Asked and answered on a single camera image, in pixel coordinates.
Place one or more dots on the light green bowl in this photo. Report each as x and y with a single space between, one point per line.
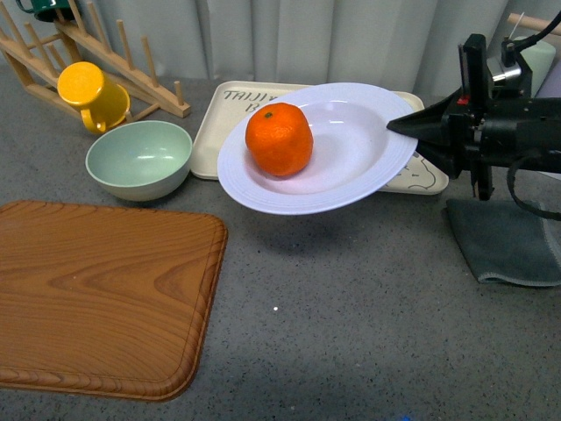
141 161

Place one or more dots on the orange fruit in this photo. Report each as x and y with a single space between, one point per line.
279 139

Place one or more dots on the wooden serving tray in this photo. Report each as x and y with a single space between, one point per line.
106 301

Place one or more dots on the grey folded cloth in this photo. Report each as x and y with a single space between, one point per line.
503 243

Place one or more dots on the white wire cup rack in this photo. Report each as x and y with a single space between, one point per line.
527 22

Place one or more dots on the white round plate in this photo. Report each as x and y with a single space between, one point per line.
354 153

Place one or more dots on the yellow mug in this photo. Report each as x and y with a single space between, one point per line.
102 103

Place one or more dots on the green plastic cup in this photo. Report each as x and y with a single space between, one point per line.
539 59

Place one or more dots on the wooden dish rack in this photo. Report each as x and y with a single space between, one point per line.
37 63

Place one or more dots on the beige bear tray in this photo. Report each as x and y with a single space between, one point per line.
233 100

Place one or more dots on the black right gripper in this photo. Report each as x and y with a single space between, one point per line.
492 121

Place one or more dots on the dark green mug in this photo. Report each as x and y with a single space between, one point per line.
47 10

